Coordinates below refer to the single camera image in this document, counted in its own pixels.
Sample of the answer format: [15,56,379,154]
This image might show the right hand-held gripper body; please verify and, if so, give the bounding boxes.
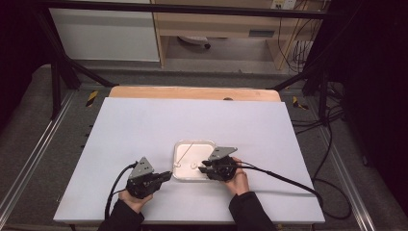
[205,146,240,182]

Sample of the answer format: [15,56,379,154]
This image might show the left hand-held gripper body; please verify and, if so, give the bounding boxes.
[125,156,165,199]

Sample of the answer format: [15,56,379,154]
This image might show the square metal tray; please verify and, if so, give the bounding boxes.
[172,139,217,182]

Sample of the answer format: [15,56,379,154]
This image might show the thin wooden skewer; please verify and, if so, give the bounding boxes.
[177,141,195,166]

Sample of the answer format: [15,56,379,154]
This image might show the person's left hand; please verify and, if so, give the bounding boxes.
[118,190,154,215]

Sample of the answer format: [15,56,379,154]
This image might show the person's right hand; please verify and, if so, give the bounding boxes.
[224,157,250,196]

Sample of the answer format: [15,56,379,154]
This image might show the white table board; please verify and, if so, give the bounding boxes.
[52,96,325,224]

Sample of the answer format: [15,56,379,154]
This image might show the wooden table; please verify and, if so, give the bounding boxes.
[109,86,282,103]

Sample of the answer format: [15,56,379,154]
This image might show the yellow black tape strip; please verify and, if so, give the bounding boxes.
[86,90,99,108]
[292,95,309,111]

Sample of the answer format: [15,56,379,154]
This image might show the office chair base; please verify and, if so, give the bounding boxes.
[177,36,212,50]

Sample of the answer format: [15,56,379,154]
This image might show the light wooden desk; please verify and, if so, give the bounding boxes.
[150,0,325,70]

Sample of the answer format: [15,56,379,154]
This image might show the white cabinet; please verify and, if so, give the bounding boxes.
[48,0,161,63]

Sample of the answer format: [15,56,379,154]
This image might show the white power strip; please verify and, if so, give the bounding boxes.
[270,0,297,10]

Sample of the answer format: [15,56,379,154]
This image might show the black curtain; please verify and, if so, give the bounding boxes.
[0,0,54,129]
[320,0,408,210]

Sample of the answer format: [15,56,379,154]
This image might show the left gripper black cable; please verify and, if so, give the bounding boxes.
[104,162,139,220]

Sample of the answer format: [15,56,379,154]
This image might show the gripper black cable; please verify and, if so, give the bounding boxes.
[104,162,139,220]
[235,161,353,220]

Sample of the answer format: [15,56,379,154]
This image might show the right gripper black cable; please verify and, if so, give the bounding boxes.
[235,161,353,220]

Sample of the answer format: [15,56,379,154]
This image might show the aluminium floor rail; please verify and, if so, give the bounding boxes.
[0,90,76,219]
[316,128,376,231]

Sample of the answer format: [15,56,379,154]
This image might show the black floor cables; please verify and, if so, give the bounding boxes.
[290,81,345,181]

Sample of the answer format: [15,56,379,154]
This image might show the black metal frame stand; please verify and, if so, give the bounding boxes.
[270,64,331,126]
[33,9,118,120]

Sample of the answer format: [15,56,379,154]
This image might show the hanging black cables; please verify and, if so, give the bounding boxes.
[277,0,325,73]

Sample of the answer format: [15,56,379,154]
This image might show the black metal frame bar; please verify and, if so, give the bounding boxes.
[41,0,328,20]

